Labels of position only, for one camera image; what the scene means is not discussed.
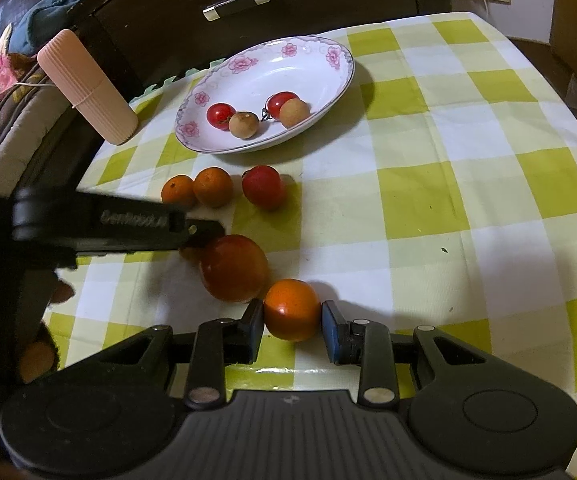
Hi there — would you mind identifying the green foam mat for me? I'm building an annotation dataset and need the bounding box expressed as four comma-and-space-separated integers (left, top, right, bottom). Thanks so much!
129, 57, 229, 106

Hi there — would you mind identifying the metal drawer handle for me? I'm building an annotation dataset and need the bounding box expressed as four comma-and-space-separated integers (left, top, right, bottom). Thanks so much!
202, 0, 272, 22

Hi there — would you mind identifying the yellow checkered tablecloth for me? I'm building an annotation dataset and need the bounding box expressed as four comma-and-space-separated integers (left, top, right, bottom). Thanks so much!
43, 11, 577, 478

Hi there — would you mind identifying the large red tomato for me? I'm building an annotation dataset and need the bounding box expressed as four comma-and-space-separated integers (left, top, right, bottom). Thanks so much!
199, 234, 270, 304

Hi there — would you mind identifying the person's left hand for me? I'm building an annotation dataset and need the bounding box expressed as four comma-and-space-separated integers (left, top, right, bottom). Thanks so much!
18, 280, 76, 383

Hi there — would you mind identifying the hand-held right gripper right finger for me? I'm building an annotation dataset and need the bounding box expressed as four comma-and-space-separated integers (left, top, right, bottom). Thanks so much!
321, 300, 489, 407

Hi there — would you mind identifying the brown quilted bed pad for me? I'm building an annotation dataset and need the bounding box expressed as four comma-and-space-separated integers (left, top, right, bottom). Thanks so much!
0, 67, 54, 131

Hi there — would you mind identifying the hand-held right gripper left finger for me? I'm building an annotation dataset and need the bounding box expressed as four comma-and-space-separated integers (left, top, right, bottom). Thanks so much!
86, 298, 265, 409

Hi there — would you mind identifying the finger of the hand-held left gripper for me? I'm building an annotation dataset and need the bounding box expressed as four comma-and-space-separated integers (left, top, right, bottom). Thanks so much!
181, 217, 226, 251

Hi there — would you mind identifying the round red cherry tomato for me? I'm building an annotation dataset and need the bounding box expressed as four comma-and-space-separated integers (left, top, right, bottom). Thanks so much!
206, 102, 236, 130

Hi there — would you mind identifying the blue cloth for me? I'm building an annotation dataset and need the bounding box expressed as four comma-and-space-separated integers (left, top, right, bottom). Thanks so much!
6, 0, 104, 56

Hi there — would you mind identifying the pink ribbed cylinder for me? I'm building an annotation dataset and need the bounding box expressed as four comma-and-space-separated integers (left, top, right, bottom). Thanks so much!
37, 29, 140, 146

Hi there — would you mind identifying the thin white cord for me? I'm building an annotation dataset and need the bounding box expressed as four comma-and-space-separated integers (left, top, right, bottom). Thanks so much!
16, 80, 76, 108

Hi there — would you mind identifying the orange tomato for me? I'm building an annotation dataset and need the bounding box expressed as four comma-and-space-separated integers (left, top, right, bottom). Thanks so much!
263, 278, 322, 342

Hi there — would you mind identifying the medium red tomato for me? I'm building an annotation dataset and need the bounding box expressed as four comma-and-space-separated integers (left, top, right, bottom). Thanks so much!
241, 165, 287, 211

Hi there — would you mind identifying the small tangerine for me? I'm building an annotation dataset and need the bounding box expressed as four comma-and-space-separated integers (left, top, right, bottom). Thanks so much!
161, 175, 198, 209
193, 167, 234, 209

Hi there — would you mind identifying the white floral plate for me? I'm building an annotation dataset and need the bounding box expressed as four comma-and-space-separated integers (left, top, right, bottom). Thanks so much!
175, 35, 356, 155

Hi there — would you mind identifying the oblong red cherry tomato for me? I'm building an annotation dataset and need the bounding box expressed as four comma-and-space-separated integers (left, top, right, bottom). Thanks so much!
261, 91, 300, 122

